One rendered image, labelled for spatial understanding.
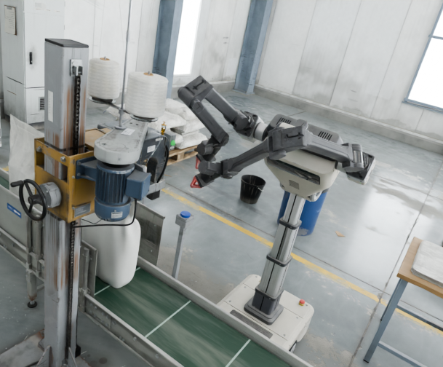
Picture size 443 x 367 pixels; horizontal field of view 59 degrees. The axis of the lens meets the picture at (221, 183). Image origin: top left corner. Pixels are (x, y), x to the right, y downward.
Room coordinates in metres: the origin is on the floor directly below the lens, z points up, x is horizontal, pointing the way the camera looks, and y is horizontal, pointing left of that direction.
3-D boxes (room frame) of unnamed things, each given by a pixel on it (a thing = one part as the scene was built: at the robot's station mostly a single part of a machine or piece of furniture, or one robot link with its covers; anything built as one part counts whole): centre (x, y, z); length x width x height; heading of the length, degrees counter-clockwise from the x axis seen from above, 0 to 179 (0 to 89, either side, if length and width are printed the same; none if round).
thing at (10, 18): (4.87, 2.91, 1.34); 0.24 x 0.04 x 0.32; 61
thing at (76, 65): (1.48, 0.62, 1.68); 0.05 x 0.03 x 0.06; 151
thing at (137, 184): (1.45, 0.34, 1.25); 0.10 x 0.08 x 0.12; 176
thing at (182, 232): (2.01, 0.17, 0.39); 0.03 x 0.03 x 0.78; 61
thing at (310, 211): (3.73, -0.88, 0.32); 0.51 x 0.48 x 0.65; 151
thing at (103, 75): (1.72, 0.61, 1.61); 0.15 x 0.14 x 0.17; 61
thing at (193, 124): (5.22, 0.65, 0.44); 0.68 x 0.44 x 0.15; 151
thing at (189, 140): (5.22, 0.63, 0.20); 0.67 x 0.43 x 0.15; 151
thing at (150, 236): (2.37, 0.76, 0.53); 1.05 x 0.02 x 0.41; 61
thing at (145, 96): (1.59, 0.38, 1.61); 0.17 x 0.17 x 0.17
